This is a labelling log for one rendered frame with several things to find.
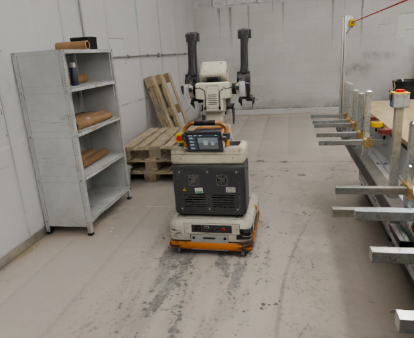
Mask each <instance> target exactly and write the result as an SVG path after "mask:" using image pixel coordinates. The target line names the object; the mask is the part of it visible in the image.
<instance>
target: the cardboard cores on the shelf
mask: <svg viewBox="0 0 414 338"><path fill-rule="evenodd" d="M78 81H79V84H80V83H84V82H87V81H88V76H87V75H86V74H78ZM112 116H113V114H112V113H111V112H110V111H105V110H101V111H97V112H94V111H89V112H86V113H85V112H80V113H76V114H75V118H76V126H77V130H80V129H84V128H85V127H89V126H91V125H94V124H97V123H100V122H102V121H105V120H107V119H111V118H112ZM108 152H109V151H108V150H107V149H106V148H103V149H101V150H99V151H96V150H95V149H92V148H88V149H87V150H84V151H83V152H81V155H82V163H83V168H84V169H85V168H86V167H87V166H89V165H91V164H93V163H94V162H96V161H97V160H99V159H101V158H102V157H104V156H105V155H107V154H108Z"/></svg>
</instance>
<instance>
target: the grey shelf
mask: <svg viewBox="0 0 414 338"><path fill-rule="evenodd" d="M11 55H12V59H13V65H14V69H15V75H16V79H17V85H18V89H19V96H20V99H21V106H22V109H23V116H24V119H25V126H26V129H27V136H28V140H29V146H30V150H31V156H32V160H33V166H34V170H35V174H36V180H37V184H38V190H39V194H40V200H41V204H42V210H43V214H44V220H45V224H46V230H47V232H46V233H47V234H52V233H53V230H50V226H61V227H86V225H87V229H88V235H89V236H93V235H94V229H93V225H92V222H93V221H94V220H95V219H97V218H98V216H99V215H100V214H101V213H102V212H104V211H105V210H107V209H108V208H109V207H110V206H112V205H113V204H114V203H115V202H116V201H117V200H119V199H120V198H121V197H122V196H123V195H124V194H125V193H126V192H127V194H128V197H127V199H132V196H131V190H130V184H129V175H128V169H127V159H126V153H125V143H124V137H123V128H122V122H121V112H120V107H119V96H118V90H117V81H116V75H115V65H114V60H113V49H64V50H44V51H35V52H18V53H11ZM109 56H110V58H109ZM110 61H111V63H110ZM69 62H75V63H77V64H76V67H78V69H77V72H78V74H86V75H87V76H88V81H87V82H84V83H80V84H79V85H76V86H72V85H70V81H69V76H68V75H70V71H69V64H68V63H69ZM111 71H112V74H111ZM112 76H113V79H112ZM62 81H63V83H62ZM63 85H64V86H63ZM113 86H114V89H113ZM114 92H115V94H114ZM81 93H82V94H81ZM82 102H83V103H82ZM115 102H116V104H115ZM83 106H84V108H83ZM116 107H117V109H116ZM101 110H105V111H110V112H111V113H112V114H113V116H112V118H111V119H107V120H105V121H102V122H100V123H97V124H94V125H91V126H89V127H85V128H84V129H80V130H77V126H76V118H75V114H76V113H80V112H85V113H86V112H89V111H94V112H97V111H101ZM70 116H71V117H70ZM68 117H69V119H68ZM69 121H70V123H69ZM118 122H119V124H118ZM119 132H120V135H119ZM120 138H121V140H120ZM88 141H89V142H88ZM89 145H90V147H89ZM88 148H92V149H95V150H96V151H99V150H101V149H103V148H106V149H107V150H108V151H109V152H108V154H107V155H105V156H104V157H102V158H101V159H99V160H97V161H96V162H94V163H93V164H91V165H89V166H87V167H86V168H85V169H84V168H83V163H82V155H81V152H83V151H84V150H87V149H88ZM121 148H122V150H121ZM75 157H76V159H75ZM123 163H124V165H123ZM76 165H77V167H76ZM77 169H78V171H77ZM124 169H125V171H124ZM94 179H95V181H94ZM125 179H126V181H125ZM126 183H127V186H126ZM95 184H96V186H95Z"/></svg>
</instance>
